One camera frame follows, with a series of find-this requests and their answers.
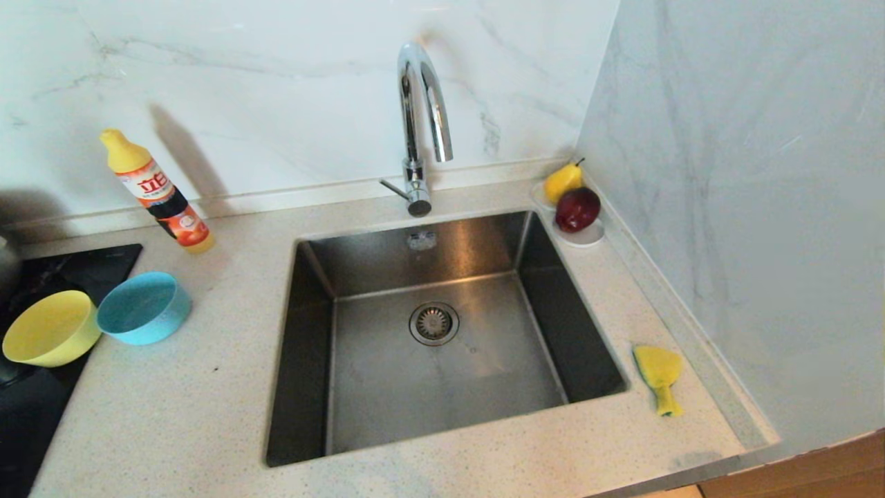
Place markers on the chrome gooseneck faucet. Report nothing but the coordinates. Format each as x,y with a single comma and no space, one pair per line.
413,111

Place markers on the yellow pear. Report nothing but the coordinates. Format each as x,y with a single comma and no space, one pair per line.
563,182

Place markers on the dark red apple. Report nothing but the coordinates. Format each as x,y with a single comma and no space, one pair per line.
579,209

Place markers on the small white dish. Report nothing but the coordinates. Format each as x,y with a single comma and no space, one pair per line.
584,239

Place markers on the stainless steel sink basin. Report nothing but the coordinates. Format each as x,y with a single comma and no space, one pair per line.
415,401

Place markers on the blue plastic bowl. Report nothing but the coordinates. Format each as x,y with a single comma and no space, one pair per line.
145,308

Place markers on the round metal drain strainer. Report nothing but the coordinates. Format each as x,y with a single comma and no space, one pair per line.
434,324

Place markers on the yellow plastic bowl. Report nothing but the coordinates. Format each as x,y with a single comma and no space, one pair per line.
52,328

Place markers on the yellow fish-shaped sponge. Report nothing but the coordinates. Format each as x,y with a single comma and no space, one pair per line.
658,368

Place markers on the orange yellow dish soap bottle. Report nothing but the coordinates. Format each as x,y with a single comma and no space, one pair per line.
164,202

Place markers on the black induction cooktop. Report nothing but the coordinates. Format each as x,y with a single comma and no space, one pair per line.
104,266

